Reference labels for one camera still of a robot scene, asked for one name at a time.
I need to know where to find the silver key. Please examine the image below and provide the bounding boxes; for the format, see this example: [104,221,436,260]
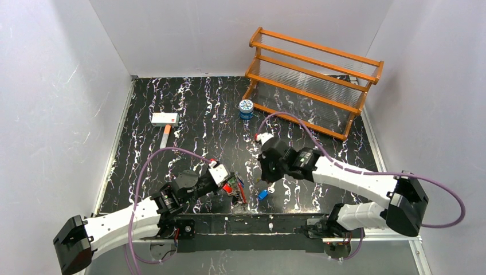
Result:
[267,183,275,194]

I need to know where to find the blue key tag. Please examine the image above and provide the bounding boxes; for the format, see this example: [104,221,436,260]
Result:
[257,190,269,201]

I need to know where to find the metal key organizer red handle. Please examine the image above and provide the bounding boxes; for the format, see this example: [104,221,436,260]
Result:
[222,172,247,207]

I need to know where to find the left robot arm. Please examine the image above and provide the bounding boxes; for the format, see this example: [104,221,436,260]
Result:
[53,165,234,274]

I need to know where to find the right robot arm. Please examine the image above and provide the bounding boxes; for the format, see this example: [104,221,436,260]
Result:
[256,133,429,237]

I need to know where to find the white orange marker pen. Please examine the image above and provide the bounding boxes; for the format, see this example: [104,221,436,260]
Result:
[159,125,172,149]

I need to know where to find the blue jar with patterned lid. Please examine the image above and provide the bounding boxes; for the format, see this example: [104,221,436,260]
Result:
[238,99,254,120]

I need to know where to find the white box with red logo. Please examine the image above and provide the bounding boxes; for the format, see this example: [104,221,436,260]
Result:
[151,112,180,127]

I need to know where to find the orange wooden shelf rack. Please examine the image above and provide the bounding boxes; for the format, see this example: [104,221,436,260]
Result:
[242,27,385,140]

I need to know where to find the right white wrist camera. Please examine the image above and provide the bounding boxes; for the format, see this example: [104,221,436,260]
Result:
[255,132,274,145]

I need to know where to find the aluminium rail frame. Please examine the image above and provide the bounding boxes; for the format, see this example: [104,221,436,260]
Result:
[85,214,432,274]

